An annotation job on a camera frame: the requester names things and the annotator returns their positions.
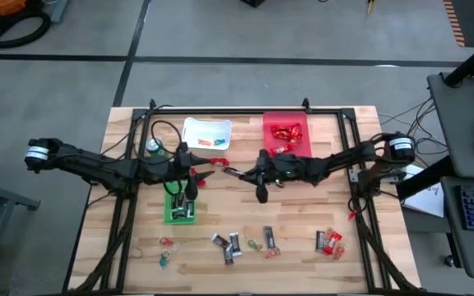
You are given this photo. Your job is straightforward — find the green candy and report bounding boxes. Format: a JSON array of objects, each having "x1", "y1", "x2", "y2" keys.
[{"x1": 244, "y1": 236, "x2": 263, "y2": 252}]

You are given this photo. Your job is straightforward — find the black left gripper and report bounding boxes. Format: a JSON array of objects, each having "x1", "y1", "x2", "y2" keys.
[{"x1": 156, "y1": 141, "x2": 216, "y2": 202}]

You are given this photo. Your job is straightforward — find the black cable bundle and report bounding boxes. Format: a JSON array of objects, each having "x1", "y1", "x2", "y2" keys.
[{"x1": 379, "y1": 96, "x2": 448, "y2": 165}]

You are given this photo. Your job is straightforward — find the grey metal box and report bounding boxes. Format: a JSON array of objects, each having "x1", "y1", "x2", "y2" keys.
[{"x1": 49, "y1": 0, "x2": 70, "y2": 24}]

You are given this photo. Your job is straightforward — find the green plastic basket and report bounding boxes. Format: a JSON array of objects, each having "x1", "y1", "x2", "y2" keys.
[{"x1": 163, "y1": 180, "x2": 198, "y2": 225}]

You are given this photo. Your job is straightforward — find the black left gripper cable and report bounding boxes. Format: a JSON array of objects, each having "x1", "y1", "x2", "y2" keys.
[{"x1": 150, "y1": 119, "x2": 185, "y2": 197}]

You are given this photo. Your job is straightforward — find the orange shop vacuum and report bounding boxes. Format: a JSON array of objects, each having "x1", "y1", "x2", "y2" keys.
[{"x1": 0, "y1": 0, "x2": 29, "y2": 17}]

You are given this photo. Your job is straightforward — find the red plastic basket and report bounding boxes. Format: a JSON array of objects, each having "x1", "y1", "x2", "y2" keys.
[{"x1": 263, "y1": 111, "x2": 313, "y2": 160}]

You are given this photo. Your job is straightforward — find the black vacuum hose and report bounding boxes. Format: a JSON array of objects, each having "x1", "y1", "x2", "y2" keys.
[{"x1": 0, "y1": 8, "x2": 52, "y2": 49}]

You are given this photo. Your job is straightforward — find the green soda can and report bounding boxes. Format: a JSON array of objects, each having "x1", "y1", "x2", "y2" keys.
[{"x1": 145, "y1": 137, "x2": 168, "y2": 160}]

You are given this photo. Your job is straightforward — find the white plastic basket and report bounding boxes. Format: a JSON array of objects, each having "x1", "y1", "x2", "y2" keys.
[{"x1": 179, "y1": 116, "x2": 233, "y2": 156}]

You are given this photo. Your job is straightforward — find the black diagonal bar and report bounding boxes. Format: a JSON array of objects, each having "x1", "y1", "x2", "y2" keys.
[{"x1": 396, "y1": 155, "x2": 455, "y2": 201}]

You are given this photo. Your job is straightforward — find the white paper sheet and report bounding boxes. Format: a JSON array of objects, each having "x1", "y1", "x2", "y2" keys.
[{"x1": 403, "y1": 164, "x2": 445, "y2": 218}]

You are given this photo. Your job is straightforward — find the black diagonal pole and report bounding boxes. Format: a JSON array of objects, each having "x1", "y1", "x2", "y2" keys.
[{"x1": 442, "y1": 32, "x2": 474, "y2": 88}]

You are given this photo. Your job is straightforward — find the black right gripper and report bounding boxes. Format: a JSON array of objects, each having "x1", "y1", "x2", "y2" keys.
[{"x1": 239, "y1": 148, "x2": 308, "y2": 205}]

